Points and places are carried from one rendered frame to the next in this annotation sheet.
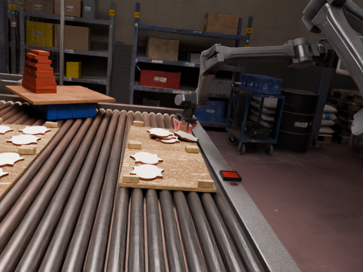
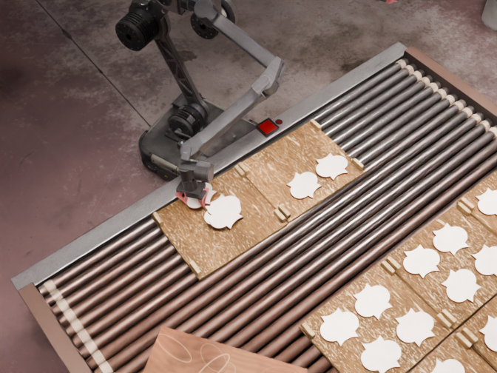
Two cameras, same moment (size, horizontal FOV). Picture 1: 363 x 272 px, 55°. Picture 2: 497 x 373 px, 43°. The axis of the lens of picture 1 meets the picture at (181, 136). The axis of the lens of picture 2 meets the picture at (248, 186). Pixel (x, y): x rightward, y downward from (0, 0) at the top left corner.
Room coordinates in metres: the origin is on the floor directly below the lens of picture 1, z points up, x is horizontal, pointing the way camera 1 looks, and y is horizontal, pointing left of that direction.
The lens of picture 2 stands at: (2.32, 1.31, 2.99)
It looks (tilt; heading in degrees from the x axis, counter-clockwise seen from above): 54 degrees down; 240
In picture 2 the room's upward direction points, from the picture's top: 1 degrees counter-clockwise
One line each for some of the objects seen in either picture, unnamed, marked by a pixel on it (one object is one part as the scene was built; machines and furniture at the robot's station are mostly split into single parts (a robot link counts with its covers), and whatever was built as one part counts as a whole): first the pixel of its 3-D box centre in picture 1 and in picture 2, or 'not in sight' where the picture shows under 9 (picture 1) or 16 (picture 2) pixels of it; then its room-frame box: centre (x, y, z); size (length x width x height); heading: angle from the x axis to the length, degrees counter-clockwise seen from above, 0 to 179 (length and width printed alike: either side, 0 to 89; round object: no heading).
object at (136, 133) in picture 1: (161, 138); (219, 220); (1.77, 0.10, 0.93); 0.41 x 0.35 x 0.02; 6
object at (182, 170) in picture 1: (165, 167); (300, 169); (1.36, 0.05, 0.93); 0.41 x 0.35 x 0.02; 7
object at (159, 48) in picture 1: (162, 48); not in sight; (5.95, 0.48, 1.26); 0.49 x 0.38 x 0.34; 104
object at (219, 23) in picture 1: (220, 24); not in sight; (6.02, -0.43, 1.74); 0.50 x 0.38 x 0.32; 98
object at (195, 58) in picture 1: (206, 59); not in sight; (5.99, -0.28, 1.16); 0.60 x 0.40 x 0.15; 100
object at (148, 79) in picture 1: (159, 77); not in sight; (5.92, 0.47, 0.78); 0.66 x 0.45 x 0.28; 98
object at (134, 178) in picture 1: (130, 178); (357, 163); (1.15, 0.16, 0.95); 0.06 x 0.02 x 0.03; 97
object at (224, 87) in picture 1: (216, 85); not in sight; (6.02, -0.50, 0.76); 0.50 x 0.36 x 0.24; 103
